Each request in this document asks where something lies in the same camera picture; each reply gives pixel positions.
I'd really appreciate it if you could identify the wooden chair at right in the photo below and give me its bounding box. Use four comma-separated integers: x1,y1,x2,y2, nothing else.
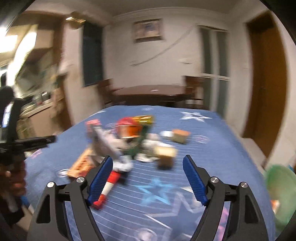
184,76,206,109

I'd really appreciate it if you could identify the dark window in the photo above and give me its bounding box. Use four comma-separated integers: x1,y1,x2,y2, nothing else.
82,22,104,87

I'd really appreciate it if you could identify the wooden chair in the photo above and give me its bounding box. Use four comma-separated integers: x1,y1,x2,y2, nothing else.
97,78,122,108
184,76,206,109

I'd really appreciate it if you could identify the person's left hand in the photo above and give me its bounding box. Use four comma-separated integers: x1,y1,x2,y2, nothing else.
1,161,26,197

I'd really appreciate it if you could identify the wooden chair at left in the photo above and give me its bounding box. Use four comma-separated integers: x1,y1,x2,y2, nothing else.
97,78,122,108

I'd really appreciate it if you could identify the kitchen counter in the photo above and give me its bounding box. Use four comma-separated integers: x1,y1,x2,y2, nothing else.
16,88,64,138

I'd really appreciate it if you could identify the red orange snack cup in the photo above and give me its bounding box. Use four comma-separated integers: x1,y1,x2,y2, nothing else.
117,116,142,138

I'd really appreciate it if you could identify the green trash basket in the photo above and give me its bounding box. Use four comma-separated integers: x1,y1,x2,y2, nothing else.
265,165,295,235

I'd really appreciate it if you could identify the brown wooden door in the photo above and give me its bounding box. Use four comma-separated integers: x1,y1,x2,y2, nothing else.
243,11,287,157

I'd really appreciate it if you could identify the gold wall lamp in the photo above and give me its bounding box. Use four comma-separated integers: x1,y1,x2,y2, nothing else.
66,11,86,29

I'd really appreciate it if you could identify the dark wooden dining table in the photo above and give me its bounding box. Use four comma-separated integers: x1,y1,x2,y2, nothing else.
113,84,193,107

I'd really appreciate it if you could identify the blue star tablecloth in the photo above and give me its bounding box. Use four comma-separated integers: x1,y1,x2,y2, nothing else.
24,105,276,241

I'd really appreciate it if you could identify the orange white snack bag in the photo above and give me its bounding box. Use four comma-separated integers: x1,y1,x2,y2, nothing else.
67,148,95,178

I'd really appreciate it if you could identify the framed wall picture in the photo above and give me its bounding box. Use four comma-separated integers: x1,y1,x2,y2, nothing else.
132,19,164,43

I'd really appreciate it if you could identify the glass panel door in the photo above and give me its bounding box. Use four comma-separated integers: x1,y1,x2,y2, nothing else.
199,26,230,118

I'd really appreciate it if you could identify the grey foil wrapper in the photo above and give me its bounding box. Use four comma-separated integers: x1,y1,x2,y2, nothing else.
89,125,121,160

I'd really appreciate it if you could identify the wall cable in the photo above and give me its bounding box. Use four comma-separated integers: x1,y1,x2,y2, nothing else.
129,24,197,67

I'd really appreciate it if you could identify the green snack wrapper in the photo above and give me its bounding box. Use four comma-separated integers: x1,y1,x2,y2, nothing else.
122,125,149,158

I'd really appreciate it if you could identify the brown sponge block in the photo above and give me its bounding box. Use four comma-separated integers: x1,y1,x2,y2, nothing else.
171,129,190,144

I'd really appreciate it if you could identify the gold foil carton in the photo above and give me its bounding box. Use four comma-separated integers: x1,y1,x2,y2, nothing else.
132,115,154,125

